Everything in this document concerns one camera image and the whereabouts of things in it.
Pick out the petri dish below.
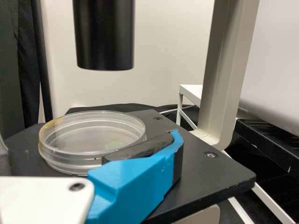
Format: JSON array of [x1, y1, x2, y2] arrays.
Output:
[[38, 110, 147, 175]]

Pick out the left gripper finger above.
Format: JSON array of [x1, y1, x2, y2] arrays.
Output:
[[86, 130, 185, 224]]

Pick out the white box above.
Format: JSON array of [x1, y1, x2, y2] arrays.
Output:
[[38, 0, 299, 128]]

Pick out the black platform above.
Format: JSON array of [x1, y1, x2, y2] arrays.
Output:
[[235, 118, 299, 174]]

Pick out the white frame stand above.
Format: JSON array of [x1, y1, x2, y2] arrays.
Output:
[[177, 84, 204, 130]]

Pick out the cream microscope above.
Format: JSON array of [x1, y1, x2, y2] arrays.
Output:
[[4, 0, 260, 224]]

